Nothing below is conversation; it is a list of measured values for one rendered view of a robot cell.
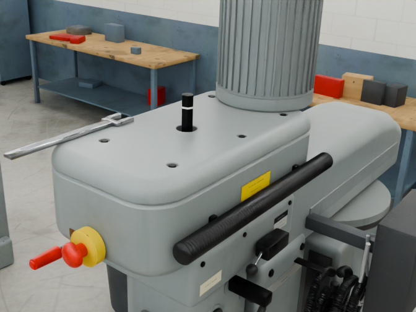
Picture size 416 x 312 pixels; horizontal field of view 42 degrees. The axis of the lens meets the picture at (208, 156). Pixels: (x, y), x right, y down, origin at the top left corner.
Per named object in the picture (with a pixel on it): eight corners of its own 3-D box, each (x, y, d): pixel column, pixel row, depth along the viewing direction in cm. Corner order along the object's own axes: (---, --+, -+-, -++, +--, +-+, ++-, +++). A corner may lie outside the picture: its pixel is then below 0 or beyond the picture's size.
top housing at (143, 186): (156, 294, 77) (156, 194, 71) (41, 231, 91) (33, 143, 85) (311, 185, 112) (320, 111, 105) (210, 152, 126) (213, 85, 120)
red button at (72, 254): (76, 274, 79) (75, 251, 77) (59, 264, 81) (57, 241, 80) (93, 264, 81) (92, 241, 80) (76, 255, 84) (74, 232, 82)
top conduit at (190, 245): (189, 270, 75) (190, 248, 74) (167, 259, 78) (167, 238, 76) (332, 170, 109) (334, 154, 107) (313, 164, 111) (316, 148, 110)
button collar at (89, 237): (97, 273, 81) (95, 239, 79) (70, 259, 84) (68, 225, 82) (107, 267, 83) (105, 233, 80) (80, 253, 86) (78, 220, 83)
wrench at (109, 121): (15, 163, 78) (15, 157, 78) (-1, 155, 80) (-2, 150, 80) (134, 121, 96) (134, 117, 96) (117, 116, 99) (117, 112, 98)
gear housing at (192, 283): (192, 315, 88) (194, 263, 84) (91, 260, 102) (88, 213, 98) (294, 234, 113) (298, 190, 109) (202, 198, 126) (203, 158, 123)
